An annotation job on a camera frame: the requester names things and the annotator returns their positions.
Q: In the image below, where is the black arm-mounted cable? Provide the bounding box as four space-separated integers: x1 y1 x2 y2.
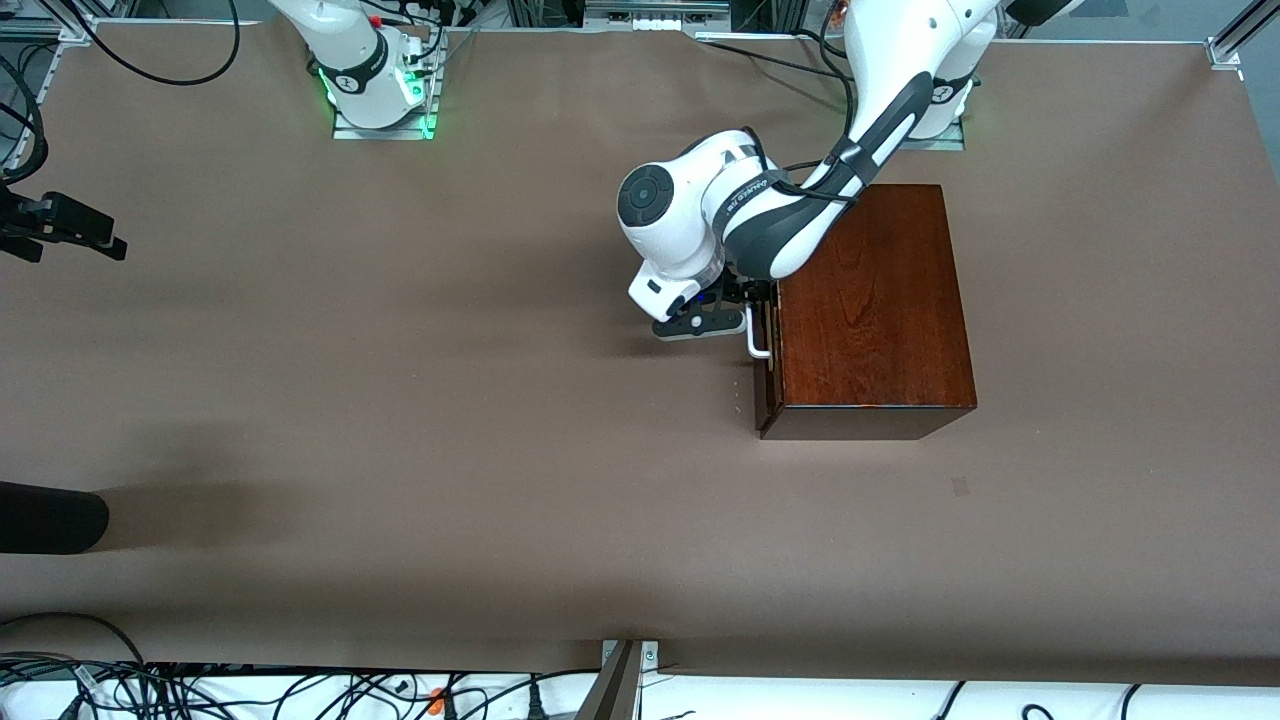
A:
745 125 867 207

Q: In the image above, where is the light wooden drawer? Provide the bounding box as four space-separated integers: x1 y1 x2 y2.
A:
752 280 787 441

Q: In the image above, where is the small metal edge bracket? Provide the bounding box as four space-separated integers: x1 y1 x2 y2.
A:
600 640 661 693

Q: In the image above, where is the grey metal beam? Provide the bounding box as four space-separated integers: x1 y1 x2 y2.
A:
577 640 642 720

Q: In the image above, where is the black ribbed cylinder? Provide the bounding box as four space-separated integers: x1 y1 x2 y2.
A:
0 480 110 555

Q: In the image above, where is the brown table cover sheet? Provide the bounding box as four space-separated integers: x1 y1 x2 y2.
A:
0 20 1280 687

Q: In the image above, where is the aluminium frame corner bracket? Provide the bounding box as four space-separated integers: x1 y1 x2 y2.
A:
1204 0 1280 73

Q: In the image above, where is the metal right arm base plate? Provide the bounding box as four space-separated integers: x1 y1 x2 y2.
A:
331 28 441 142

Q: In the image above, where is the dark red wooden cabinet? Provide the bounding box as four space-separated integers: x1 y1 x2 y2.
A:
757 183 979 442

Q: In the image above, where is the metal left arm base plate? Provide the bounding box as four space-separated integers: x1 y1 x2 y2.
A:
898 118 967 153

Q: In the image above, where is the white power strip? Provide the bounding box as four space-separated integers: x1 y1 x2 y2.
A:
584 0 733 32

